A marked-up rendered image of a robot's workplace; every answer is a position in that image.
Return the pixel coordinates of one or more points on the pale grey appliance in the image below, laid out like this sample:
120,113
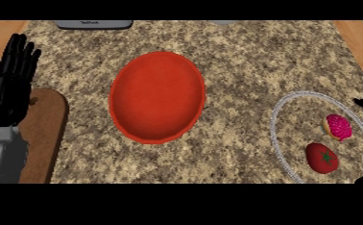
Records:
221,22

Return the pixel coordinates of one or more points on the red oval bowl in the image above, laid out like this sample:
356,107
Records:
158,97

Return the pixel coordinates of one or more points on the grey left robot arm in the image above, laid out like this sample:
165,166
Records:
8,152

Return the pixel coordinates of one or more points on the brown wooden cutting board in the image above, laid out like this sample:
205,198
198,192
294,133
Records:
43,132

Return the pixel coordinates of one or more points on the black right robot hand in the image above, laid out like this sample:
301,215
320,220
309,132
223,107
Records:
359,102

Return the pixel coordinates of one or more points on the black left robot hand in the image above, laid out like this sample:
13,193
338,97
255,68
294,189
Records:
13,75

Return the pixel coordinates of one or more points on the red tomato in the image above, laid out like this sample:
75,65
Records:
322,158

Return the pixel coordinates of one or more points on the speckled placemat with pale rim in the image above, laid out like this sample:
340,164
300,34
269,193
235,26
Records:
303,120

